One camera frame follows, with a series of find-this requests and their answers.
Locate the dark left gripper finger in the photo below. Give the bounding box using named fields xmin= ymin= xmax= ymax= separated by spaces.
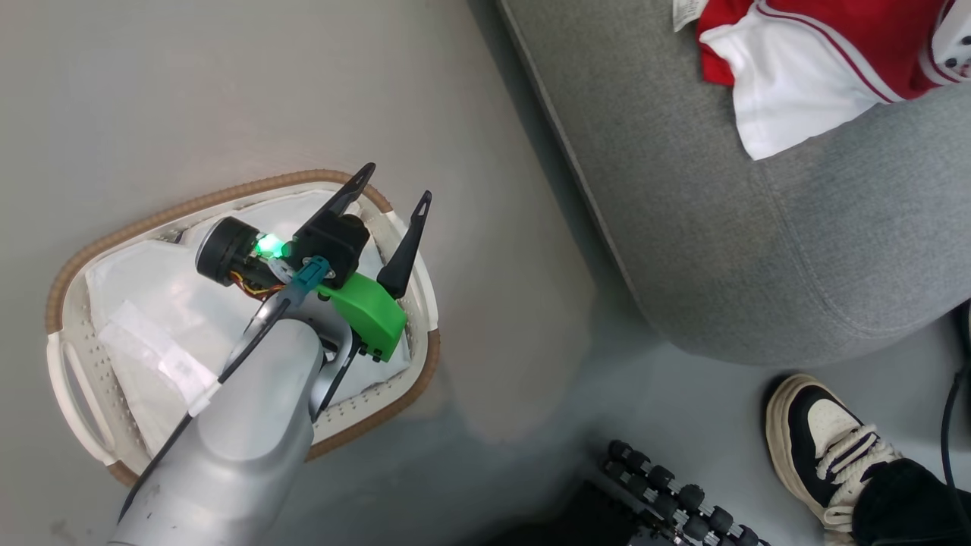
xmin=302 ymin=162 xmax=377 ymax=230
xmin=376 ymin=190 xmax=434 ymax=301

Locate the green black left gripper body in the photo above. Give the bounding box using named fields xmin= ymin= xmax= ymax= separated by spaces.
xmin=195 ymin=212 xmax=409 ymax=363

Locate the red and white sports jersey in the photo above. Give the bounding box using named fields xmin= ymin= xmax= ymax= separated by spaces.
xmin=672 ymin=0 xmax=971 ymax=162

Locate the white cloth basket liner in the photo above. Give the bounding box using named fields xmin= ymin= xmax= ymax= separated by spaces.
xmin=83 ymin=189 xmax=415 ymax=457

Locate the white plastic laundry basket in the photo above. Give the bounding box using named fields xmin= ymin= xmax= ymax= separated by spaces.
xmin=45 ymin=169 xmax=442 ymax=487

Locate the white tape strip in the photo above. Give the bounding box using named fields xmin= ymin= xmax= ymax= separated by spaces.
xmin=97 ymin=300 xmax=222 ymax=416

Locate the grey fabric sofa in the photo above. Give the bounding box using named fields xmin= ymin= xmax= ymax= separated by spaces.
xmin=495 ymin=0 xmax=971 ymax=369

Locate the black roller wheel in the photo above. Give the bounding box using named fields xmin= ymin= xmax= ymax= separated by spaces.
xmin=602 ymin=439 xmax=771 ymax=546

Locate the white and black sneaker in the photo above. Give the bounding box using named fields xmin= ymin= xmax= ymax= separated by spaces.
xmin=764 ymin=372 xmax=905 ymax=544

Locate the black trouser leg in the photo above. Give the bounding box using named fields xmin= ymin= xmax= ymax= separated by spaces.
xmin=850 ymin=457 xmax=971 ymax=546

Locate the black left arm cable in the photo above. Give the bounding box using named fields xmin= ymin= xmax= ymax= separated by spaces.
xmin=114 ymin=256 xmax=335 ymax=526

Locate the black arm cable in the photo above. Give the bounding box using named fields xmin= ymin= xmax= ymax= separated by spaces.
xmin=939 ymin=300 xmax=971 ymax=490
xmin=114 ymin=256 xmax=335 ymax=526

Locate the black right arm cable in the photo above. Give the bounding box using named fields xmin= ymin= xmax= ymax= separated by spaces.
xmin=939 ymin=300 xmax=971 ymax=490

